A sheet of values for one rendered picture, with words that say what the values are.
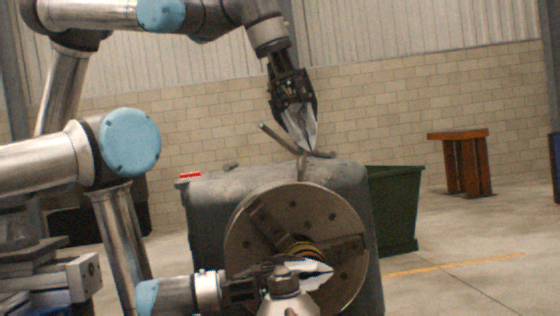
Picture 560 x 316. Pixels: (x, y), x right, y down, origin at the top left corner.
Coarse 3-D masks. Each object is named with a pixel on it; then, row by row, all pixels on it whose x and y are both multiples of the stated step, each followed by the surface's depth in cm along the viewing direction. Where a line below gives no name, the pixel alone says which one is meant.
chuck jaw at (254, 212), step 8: (256, 200) 134; (248, 208) 134; (256, 208) 133; (264, 208) 130; (256, 216) 130; (264, 216) 131; (272, 216) 131; (264, 224) 131; (272, 224) 131; (280, 224) 129; (272, 232) 129; (280, 232) 129; (288, 232) 129; (272, 240) 129; (280, 240) 128; (288, 240) 127; (280, 248) 127
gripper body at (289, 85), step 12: (264, 48) 116; (276, 48) 115; (276, 60) 117; (288, 60) 117; (276, 72) 115; (288, 72) 115; (300, 72) 117; (276, 84) 117; (288, 84) 116; (300, 84) 116; (276, 96) 115; (288, 96) 116; (300, 96) 116; (312, 96) 117
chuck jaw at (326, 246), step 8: (328, 240) 136; (336, 240) 134; (344, 240) 133; (352, 240) 132; (360, 240) 133; (328, 248) 128; (336, 248) 130; (344, 248) 132; (352, 248) 133; (360, 248) 133; (328, 256) 128; (336, 256) 131; (344, 256) 130; (352, 256) 133; (328, 264) 128
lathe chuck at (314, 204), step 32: (256, 192) 139; (288, 192) 135; (320, 192) 135; (256, 224) 135; (288, 224) 135; (320, 224) 136; (352, 224) 136; (224, 256) 135; (256, 256) 135; (320, 288) 137; (352, 288) 137
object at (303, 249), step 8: (288, 248) 126; (296, 248) 125; (304, 248) 123; (312, 248) 124; (320, 248) 127; (304, 256) 120; (312, 256) 121; (320, 256) 124; (304, 272) 130; (312, 272) 128
